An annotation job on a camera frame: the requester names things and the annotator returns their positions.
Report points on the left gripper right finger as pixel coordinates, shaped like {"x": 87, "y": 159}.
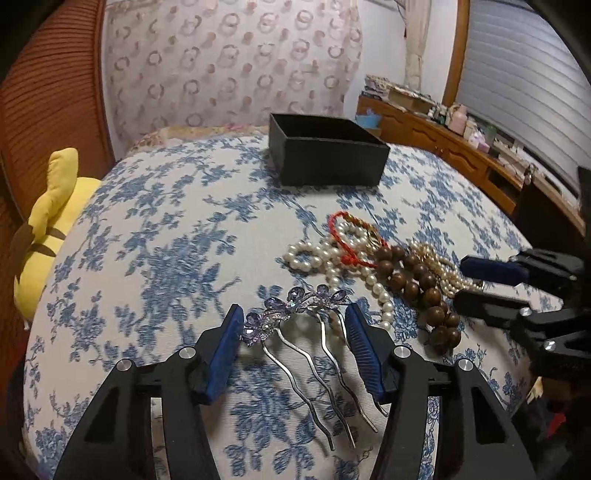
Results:
{"x": 476, "y": 438}

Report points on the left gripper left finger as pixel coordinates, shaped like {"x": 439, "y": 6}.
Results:
{"x": 112, "y": 440}

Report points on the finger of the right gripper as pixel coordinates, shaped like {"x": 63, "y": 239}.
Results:
{"x": 496, "y": 311}
{"x": 494, "y": 271}

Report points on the purple crystal hair comb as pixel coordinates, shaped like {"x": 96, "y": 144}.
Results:
{"x": 303, "y": 334}

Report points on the black jewelry box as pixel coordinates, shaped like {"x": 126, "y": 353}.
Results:
{"x": 311, "y": 150}

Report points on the wooden sideboard cabinet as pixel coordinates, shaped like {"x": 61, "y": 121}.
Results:
{"x": 524, "y": 204}

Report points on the pink bottle on sideboard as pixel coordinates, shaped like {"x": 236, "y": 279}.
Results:
{"x": 458, "y": 119}

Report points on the cardboard box on sideboard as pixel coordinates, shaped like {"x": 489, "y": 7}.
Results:
{"x": 410, "y": 99}

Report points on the blue tissue box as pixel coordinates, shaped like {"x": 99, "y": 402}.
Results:
{"x": 368, "y": 120}

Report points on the grey window blind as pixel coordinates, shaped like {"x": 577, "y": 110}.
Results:
{"x": 520, "y": 76}

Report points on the yellow Pikachu plush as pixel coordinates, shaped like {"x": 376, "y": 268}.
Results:
{"x": 36, "y": 243}

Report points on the cream tied window curtain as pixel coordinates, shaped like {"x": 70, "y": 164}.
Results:
{"x": 418, "y": 14}

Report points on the floral bed quilt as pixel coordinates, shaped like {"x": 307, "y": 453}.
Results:
{"x": 173, "y": 135}

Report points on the circle patterned lace curtain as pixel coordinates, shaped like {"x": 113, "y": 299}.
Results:
{"x": 220, "y": 63}

